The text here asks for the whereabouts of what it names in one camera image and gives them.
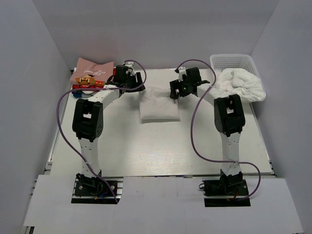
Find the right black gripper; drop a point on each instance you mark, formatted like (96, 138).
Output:
(176, 84)

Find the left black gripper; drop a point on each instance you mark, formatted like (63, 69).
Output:
(134, 77)

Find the white and green raglan t-shirt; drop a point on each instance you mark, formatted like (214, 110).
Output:
(156, 105)

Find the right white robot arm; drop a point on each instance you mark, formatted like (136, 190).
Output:
(229, 118)

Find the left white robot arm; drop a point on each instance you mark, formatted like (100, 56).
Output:
(88, 121)

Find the folded pink t-shirt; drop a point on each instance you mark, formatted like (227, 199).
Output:
(84, 64)

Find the crumpled white t-shirt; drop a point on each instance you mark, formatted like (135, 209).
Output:
(241, 82)

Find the folded red t-shirt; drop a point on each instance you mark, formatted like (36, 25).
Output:
(97, 84)

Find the folded blue white t-shirt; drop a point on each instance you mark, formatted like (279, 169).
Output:
(82, 94)

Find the white plastic basket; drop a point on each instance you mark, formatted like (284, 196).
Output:
(221, 62)

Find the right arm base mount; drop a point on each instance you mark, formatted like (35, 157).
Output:
(216, 197)

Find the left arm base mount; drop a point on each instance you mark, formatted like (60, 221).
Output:
(100, 194)

